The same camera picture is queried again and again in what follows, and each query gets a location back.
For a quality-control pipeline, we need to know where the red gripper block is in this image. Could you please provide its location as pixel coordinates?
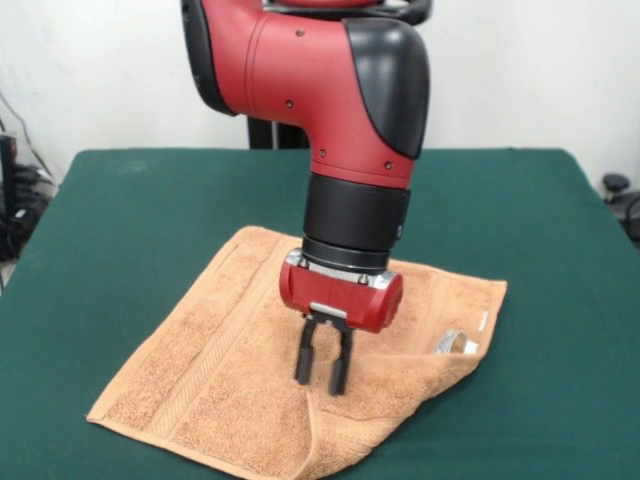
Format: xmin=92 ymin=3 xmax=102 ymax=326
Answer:
xmin=278 ymin=249 xmax=405 ymax=397

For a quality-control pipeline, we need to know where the tan terry towel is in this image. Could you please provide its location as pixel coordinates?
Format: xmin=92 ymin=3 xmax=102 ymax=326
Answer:
xmin=85 ymin=225 xmax=509 ymax=480

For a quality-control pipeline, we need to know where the dark green table cloth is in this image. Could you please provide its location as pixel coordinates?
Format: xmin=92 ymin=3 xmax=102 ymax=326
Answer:
xmin=0 ymin=147 xmax=640 ymax=480

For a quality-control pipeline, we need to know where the black chair base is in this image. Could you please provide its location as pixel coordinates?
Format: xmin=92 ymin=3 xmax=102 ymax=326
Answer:
xmin=601 ymin=172 xmax=640 ymax=251

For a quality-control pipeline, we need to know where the black box device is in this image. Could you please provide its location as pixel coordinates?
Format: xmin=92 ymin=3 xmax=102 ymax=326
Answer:
xmin=0 ymin=133 xmax=21 ymax=221

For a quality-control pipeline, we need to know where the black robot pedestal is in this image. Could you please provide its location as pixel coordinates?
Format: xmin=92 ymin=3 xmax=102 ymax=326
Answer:
xmin=246 ymin=0 xmax=434 ymax=150

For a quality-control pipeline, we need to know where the black cable bundle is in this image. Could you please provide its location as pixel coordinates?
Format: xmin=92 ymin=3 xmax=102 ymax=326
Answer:
xmin=0 ymin=164 xmax=55 ymax=261

